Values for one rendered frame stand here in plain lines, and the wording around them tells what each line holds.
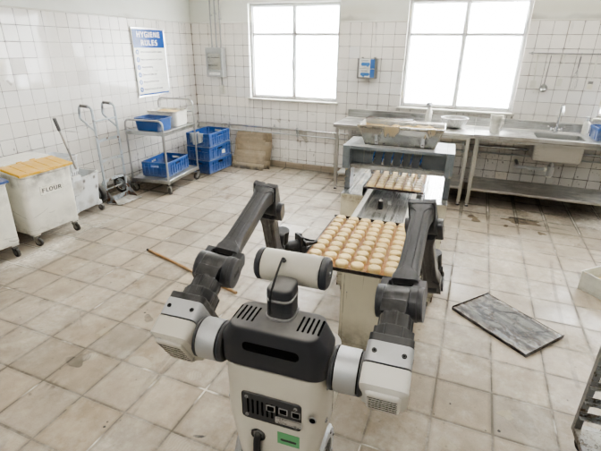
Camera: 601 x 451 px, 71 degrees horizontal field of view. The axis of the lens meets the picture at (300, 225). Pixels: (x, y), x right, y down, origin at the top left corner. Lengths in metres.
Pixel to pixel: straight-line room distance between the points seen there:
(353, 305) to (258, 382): 1.64
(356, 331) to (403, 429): 0.58
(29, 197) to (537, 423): 4.23
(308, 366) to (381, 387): 0.14
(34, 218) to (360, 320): 3.22
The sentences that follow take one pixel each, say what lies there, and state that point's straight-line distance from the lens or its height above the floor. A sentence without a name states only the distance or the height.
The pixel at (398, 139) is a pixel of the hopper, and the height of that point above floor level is 1.24.
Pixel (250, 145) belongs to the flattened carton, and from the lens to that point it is 6.75.
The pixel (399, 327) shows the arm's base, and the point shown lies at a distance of 0.88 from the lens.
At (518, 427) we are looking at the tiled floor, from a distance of 2.64.
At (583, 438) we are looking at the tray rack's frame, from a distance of 2.51.
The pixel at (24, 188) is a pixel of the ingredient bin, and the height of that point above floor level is 0.59.
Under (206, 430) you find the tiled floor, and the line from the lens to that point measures 2.39.
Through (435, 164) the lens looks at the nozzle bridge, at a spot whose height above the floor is 1.09.
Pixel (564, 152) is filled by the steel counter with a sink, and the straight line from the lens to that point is 5.55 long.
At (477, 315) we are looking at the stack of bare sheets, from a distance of 3.34.
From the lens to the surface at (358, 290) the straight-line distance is 2.45.
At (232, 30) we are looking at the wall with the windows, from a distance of 6.94.
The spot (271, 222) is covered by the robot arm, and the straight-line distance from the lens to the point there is 1.42.
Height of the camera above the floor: 1.78
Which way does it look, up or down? 23 degrees down
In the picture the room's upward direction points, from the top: 1 degrees clockwise
